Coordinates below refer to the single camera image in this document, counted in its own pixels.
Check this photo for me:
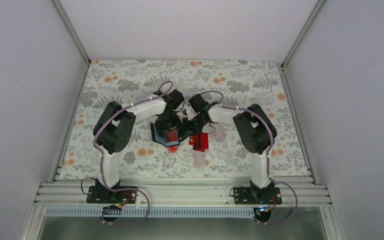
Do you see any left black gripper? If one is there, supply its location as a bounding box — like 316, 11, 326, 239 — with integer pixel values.
155, 113, 183, 137

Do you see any black leather card holder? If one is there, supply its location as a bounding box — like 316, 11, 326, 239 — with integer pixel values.
150, 123, 180, 148

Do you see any red card pile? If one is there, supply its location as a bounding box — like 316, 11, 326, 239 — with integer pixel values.
164, 129, 179, 146

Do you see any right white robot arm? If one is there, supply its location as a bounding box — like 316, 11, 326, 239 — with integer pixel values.
177, 102, 277, 204

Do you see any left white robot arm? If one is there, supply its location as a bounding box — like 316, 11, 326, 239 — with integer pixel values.
92, 97, 184, 203

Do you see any red card black stripe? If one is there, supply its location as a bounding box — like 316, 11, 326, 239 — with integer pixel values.
188, 132, 209, 152

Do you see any white card red circle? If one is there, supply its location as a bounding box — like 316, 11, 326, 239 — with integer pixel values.
166, 146, 179, 154

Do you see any white floral card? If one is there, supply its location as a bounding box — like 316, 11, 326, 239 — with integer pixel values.
192, 151, 208, 169

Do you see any floral patterned table mat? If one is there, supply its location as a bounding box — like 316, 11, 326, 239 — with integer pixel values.
57, 59, 310, 181

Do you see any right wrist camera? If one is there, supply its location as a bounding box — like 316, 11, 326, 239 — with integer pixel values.
188, 94, 209, 114

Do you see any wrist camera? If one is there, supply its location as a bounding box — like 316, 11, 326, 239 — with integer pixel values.
188, 94, 209, 114
163, 89, 185, 113

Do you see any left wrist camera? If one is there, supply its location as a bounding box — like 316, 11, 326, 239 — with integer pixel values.
163, 89, 185, 113

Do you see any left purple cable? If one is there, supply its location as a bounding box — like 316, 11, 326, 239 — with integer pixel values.
92, 80, 174, 226

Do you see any purple cable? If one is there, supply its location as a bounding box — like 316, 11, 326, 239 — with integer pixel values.
200, 90, 299, 226
92, 80, 174, 226

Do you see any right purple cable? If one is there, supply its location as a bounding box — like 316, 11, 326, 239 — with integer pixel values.
200, 90, 299, 226

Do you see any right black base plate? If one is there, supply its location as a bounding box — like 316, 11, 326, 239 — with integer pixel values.
232, 186, 283, 205

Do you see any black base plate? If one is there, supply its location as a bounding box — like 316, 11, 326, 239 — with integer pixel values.
86, 186, 138, 204
232, 186, 283, 205

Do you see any grey slotted cable duct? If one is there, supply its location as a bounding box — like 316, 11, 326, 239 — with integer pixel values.
45, 206, 254, 219

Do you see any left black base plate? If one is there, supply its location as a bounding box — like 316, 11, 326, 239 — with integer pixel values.
86, 186, 138, 204

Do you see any aluminium rail frame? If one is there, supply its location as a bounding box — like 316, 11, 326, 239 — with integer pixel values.
34, 177, 332, 207

